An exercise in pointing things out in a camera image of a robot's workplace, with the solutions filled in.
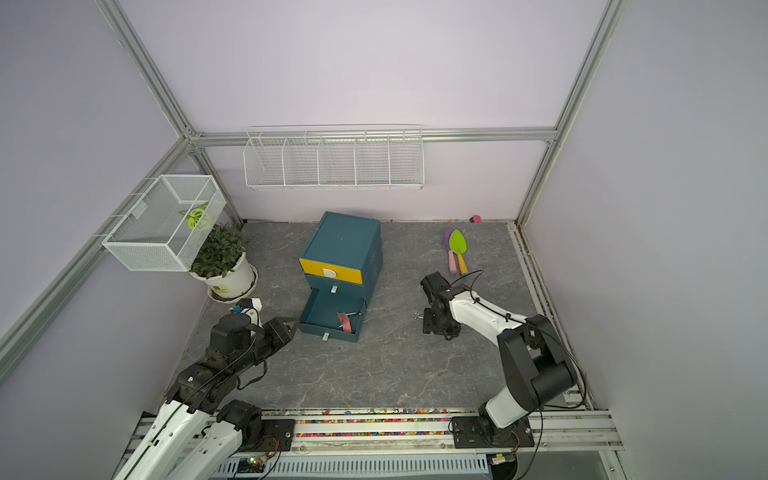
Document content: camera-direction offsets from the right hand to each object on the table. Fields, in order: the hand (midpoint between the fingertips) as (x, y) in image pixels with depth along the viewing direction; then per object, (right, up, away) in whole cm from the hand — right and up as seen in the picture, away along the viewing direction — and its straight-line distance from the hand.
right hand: (434, 326), depth 90 cm
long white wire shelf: (-32, +54, +9) cm, 64 cm away
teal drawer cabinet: (-26, +26, -4) cm, 37 cm away
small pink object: (+22, +37, +34) cm, 55 cm away
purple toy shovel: (+9, +22, +19) cm, 31 cm away
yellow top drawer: (-29, +17, -9) cm, 35 cm away
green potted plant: (-63, +23, -3) cm, 67 cm away
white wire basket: (-76, +29, -8) cm, 81 cm away
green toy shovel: (+12, +25, +23) cm, 36 cm away
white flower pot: (-63, +13, +2) cm, 64 cm away
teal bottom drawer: (-32, +2, +3) cm, 32 cm away
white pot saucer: (-69, +7, +7) cm, 69 cm away
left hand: (-37, +4, -15) cm, 40 cm away
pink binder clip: (-27, +1, +1) cm, 27 cm away
